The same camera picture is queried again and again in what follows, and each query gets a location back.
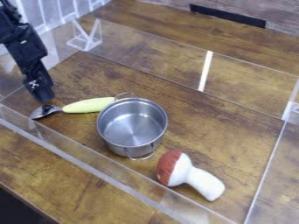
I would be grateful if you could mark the clear acrylic triangle bracket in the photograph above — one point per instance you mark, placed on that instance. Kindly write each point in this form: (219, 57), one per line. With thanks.
(84, 41)

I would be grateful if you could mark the black strip on table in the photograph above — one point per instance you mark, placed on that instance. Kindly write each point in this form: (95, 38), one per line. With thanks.
(246, 20)

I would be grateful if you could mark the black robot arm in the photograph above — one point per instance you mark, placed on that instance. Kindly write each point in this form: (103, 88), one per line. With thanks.
(9, 20)

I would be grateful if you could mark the clear acrylic front barrier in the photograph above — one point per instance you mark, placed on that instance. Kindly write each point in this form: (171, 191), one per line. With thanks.
(140, 187)

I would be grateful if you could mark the plush mushroom toy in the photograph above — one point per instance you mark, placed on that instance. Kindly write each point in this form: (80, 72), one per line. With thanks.
(175, 170)

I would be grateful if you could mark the stainless steel pot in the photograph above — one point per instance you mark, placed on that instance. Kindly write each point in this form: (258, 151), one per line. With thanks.
(131, 125)

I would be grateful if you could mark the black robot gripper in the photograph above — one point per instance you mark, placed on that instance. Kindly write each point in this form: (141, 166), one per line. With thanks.
(27, 49)

